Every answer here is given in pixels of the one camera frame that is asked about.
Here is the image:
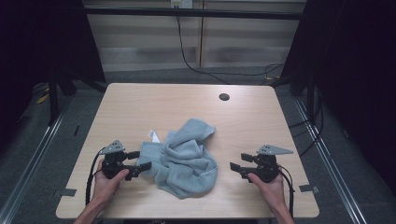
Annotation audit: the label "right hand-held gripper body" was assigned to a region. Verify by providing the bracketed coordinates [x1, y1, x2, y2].
[248, 144, 294, 184]

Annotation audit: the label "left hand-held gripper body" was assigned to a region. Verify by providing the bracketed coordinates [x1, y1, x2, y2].
[98, 139, 131, 180]

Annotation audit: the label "light blue towel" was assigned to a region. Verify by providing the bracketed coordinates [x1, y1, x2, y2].
[136, 118, 219, 201]

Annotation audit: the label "person's right hand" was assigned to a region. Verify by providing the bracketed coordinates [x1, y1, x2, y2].
[247, 166, 288, 210]

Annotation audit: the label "person's left hand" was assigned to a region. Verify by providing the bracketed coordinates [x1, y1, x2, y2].
[92, 160, 131, 203]

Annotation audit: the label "grey tape strip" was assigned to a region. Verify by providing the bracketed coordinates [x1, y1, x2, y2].
[60, 188, 78, 198]
[299, 184, 320, 194]

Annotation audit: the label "yellow strip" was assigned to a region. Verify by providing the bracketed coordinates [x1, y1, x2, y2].
[35, 93, 50, 105]

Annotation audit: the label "black curtain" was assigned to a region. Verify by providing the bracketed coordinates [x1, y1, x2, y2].
[279, 0, 396, 194]
[0, 0, 106, 153]

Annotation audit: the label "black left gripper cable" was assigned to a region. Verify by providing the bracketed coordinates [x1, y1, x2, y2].
[85, 148, 106, 206]

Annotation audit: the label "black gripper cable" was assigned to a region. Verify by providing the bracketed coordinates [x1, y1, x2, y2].
[276, 166, 296, 218]
[85, 148, 106, 206]

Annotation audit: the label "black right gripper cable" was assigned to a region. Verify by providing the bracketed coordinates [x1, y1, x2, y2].
[276, 166, 296, 218]

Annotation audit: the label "black floor cables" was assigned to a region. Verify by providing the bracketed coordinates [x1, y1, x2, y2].
[288, 90, 325, 157]

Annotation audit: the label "aluminium floor rail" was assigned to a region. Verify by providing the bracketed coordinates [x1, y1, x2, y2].
[293, 97, 369, 224]
[0, 96, 72, 224]

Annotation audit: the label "black metal stand post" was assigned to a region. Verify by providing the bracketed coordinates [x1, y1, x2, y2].
[48, 73, 61, 127]

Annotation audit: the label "long black wall cable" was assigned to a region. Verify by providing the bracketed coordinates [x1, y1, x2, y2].
[175, 15, 285, 86]

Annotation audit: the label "black horizontal frame bar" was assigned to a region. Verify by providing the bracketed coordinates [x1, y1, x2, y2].
[83, 7, 304, 21]

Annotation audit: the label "white wall socket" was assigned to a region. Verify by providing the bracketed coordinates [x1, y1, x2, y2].
[170, 0, 194, 9]

